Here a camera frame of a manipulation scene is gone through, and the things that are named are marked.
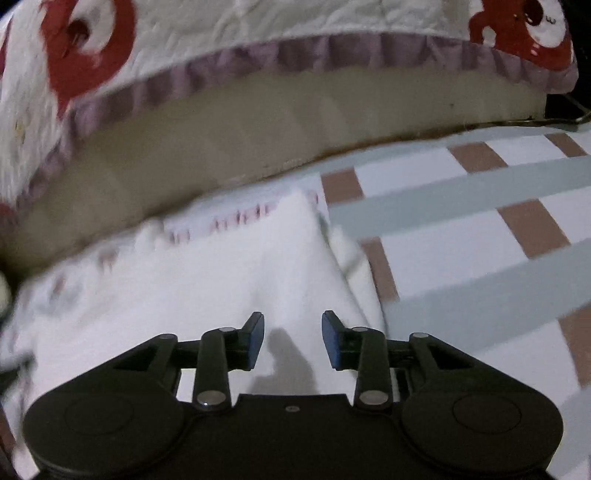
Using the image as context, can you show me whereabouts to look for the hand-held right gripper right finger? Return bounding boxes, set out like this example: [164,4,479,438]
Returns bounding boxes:
[321,309,476,411]

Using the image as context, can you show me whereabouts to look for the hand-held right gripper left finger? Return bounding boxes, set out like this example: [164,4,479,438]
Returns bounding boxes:
[112,311,266,412]

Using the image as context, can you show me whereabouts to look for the white quilt with red bears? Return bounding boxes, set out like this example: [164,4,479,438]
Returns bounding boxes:
[0,0,581,224]

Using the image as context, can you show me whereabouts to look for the checkered rug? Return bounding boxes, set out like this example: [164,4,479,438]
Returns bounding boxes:
[318,130,591,480]

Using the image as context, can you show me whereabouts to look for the white fleece towel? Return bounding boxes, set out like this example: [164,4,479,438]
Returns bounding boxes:
[0,187,389,467]

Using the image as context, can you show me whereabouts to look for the beige bed base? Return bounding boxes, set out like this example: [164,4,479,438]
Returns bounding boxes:
[0,69,546,280]

